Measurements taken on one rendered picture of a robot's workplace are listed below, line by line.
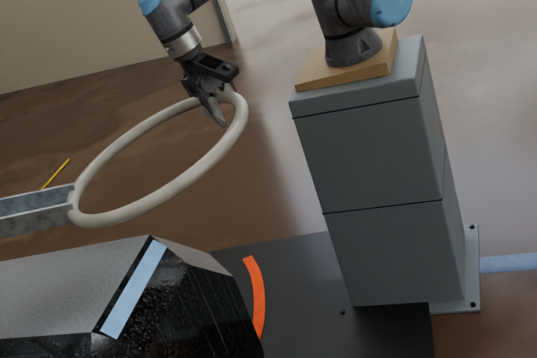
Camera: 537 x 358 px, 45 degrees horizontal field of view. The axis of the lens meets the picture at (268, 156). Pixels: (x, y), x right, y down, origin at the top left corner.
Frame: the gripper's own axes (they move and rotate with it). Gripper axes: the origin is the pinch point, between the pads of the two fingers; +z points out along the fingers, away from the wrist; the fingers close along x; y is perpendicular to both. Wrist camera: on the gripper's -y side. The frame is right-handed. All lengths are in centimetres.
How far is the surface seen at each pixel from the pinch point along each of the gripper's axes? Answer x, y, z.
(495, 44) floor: -259, 103, 133
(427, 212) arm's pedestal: -41, -6, 69
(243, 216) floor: -48, 123, 97
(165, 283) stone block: 41.7, -6.3, 16.5
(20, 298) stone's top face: 64, 16, 5
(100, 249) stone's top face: 43.7, 13.1, 8.1
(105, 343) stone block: 61, -15, 11
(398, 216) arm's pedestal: -36, 3, 68
